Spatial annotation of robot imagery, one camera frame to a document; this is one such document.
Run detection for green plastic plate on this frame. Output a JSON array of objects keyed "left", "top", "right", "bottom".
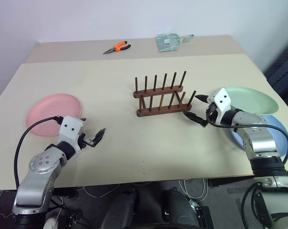
[{"left": 223, "top": 85, "right": 279, "bottom": 115}]

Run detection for red plastic plate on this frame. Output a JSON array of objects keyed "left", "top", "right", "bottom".
[{"left": 25, "top": 93, "right": 84, "bottom": 137}]

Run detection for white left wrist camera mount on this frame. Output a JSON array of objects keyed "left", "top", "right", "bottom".
[{"left": 58, "top": 115, "right": 85, "bottom": 153}]

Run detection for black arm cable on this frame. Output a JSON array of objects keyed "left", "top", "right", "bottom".
[
  {"left": 206, "top": 111, "right": 288, "bottom": 165},
  {"left": 13, "top": 115, "right": 64, "bottom": 189}
]

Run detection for black equipment beside table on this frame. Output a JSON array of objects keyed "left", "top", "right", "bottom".
[{"left": 265, "top": 35, "right": 288, "bottom": 99}]

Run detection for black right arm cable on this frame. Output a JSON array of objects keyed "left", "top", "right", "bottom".
[{"left": 206, "top": 111, "right": 288, "bottom": 165}]

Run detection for orange handled pliers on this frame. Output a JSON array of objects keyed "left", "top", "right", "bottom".
[{"left": 103, "top": 41, "right": 132, "bottom": 55}]

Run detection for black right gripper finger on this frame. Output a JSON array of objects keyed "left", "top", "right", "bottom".
[
  {"left": 196, "top": 94, "right": 210, "bottom": 104},
  {"left": 183, "top": 111, "right": 208, "bottom": 127}
]

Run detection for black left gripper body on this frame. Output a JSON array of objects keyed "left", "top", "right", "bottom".
[{"left": 77, "top": 133, "right": 95, "bottom": 150}]

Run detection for pale green plastic dustpan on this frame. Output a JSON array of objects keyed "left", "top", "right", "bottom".
[{"left": 155, "top": 33, "right": 196, "bottom": 52}]

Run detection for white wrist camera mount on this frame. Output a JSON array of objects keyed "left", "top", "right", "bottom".
[
  {"left": 206, "top": 87, "right": 231, "bottom": 126},
  {"left": 58, "top": 115, "right": 85, "bottom": 153}
]

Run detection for blue plastic plate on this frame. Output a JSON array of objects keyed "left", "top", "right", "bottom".
[{"left": 229, "top": 114, "right": 288, "bottom": 158}]

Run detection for black metal bracket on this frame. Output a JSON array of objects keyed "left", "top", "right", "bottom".
[{"left": 193, "top": 205, "right": 212, "bottom": 229}]

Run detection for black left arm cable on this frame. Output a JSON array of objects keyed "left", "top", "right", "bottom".
[{"left": 13, "top": 115, "right": 64, "bottom": 189}]

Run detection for dark rounded shape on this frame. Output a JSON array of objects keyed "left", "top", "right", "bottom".
[
  {"left": 161, "top": 187, "right": 200, "bottom": 229},
  {"left": 100, "top": 187, "right": 140, "bottom": 229}
]

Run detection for thin white wire under table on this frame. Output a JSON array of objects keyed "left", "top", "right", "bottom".
[{"left": 82, "top": 181, "right": 152, "bottom": 199}]

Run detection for wooden dish rack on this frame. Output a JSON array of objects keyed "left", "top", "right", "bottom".
[{"left": 133, "top": 70, "right": 197, "bottom": 118}]

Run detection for white cable bundle under table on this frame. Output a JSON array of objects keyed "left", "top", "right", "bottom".
[{"left": 178, "top": 178, "right": 209, "bottom": 204}]

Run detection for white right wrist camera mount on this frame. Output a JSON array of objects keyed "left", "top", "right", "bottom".
[{"left": 206, "top": 87, "right": 231, "bottom": 126}]

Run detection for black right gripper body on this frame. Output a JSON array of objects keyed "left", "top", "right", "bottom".
[{"left": 206, "top": 103, "right": 219, "bottom": 125}]

